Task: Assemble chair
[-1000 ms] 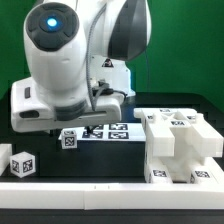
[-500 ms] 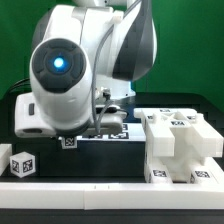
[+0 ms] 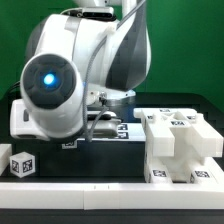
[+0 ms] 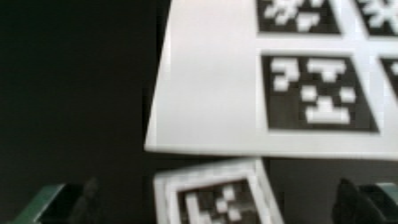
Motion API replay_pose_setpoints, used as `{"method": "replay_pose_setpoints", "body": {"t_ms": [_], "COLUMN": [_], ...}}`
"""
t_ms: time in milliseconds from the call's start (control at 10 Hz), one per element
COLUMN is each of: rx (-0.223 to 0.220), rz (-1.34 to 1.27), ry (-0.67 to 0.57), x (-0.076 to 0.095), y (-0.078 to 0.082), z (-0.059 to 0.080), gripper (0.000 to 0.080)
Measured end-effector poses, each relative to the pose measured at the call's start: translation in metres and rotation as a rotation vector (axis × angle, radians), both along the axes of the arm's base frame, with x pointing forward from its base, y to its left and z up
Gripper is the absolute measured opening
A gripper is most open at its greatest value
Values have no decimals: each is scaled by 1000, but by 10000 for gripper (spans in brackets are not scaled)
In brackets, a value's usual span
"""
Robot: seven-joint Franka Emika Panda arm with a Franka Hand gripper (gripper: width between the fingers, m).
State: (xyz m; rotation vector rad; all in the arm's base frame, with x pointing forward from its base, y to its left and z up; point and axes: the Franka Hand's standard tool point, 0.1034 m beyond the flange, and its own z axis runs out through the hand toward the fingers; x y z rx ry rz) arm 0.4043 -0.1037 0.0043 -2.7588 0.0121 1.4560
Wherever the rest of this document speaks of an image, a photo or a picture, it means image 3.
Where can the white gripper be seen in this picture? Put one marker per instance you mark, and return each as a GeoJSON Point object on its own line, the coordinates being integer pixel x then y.
{"type": "Point", "coordinates": [23, 126]}

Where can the long white chair back post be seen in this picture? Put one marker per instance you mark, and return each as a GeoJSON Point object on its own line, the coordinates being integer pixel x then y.
{"type": "Point", "coordinates": [176, 132]}

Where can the white chair seat piece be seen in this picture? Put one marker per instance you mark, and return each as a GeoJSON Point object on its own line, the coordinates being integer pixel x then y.
{"type": "Point", "coordinates": [180, 166]}

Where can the small white tagged cube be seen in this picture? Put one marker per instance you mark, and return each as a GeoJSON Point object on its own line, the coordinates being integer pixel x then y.
{"type": "Point", "coordinates": [70, 145]}

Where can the white sheet with tags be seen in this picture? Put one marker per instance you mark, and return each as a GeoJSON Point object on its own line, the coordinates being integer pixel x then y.
{"type": "Point", "coordinates": [122, 132]}

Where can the white tagged cube front left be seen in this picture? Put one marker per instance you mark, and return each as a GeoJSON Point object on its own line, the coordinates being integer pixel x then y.
{"type": "Point", "coordinates": [22, 164]}

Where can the white U-shaped boundary frame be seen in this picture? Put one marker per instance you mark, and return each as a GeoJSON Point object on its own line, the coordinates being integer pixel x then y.
{"type": "Point", "coordinates": [117, 195]}

